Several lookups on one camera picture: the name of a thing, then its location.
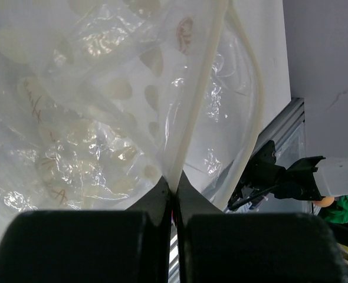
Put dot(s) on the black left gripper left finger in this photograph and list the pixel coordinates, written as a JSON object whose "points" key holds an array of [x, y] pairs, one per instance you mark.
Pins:
{"points": [[129, 245]]}

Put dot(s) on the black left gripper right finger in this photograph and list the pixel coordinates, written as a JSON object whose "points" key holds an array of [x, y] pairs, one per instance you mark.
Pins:
{"points": [[252, 247]]}

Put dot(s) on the clear zip top bag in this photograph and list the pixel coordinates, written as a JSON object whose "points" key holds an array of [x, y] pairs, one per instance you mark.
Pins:
{"points": [[101, 99]]}

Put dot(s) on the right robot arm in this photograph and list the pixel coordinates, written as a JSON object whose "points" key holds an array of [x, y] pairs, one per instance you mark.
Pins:
{"points": [[307, 179]]}

